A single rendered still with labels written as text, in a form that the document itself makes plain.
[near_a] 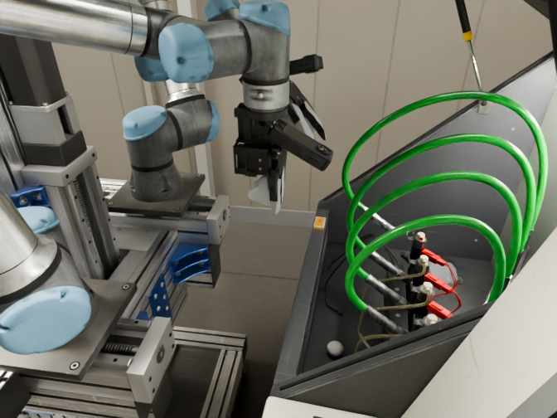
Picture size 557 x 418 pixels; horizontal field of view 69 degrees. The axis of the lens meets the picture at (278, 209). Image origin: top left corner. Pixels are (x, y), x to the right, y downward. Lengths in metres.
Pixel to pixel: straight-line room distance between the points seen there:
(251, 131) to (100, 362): 0.50
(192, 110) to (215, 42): 0.59
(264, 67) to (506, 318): 0.46
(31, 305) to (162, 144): 0.63
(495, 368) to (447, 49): 2.04
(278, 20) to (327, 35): 1.73
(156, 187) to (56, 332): 0.60
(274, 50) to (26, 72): 0.48
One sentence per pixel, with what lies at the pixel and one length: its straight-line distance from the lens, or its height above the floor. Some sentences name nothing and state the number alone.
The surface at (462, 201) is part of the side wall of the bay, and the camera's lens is 1.26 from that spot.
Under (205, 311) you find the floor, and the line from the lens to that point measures 2.26.
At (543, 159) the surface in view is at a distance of 0.88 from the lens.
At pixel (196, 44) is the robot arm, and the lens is 0.58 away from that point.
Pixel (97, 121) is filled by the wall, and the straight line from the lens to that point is 2.93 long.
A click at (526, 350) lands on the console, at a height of 1.29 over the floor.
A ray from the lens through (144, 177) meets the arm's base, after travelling 1.16.
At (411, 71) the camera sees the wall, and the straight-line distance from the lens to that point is 2.42.
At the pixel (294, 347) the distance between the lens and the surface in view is 0.87.
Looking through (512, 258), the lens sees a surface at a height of 1.20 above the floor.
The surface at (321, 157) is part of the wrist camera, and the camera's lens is 0.68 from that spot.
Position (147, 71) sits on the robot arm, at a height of 1.42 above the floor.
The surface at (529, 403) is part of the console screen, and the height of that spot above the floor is 1.28.
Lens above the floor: 1.63
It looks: 33 degrees down
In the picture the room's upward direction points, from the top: straight up
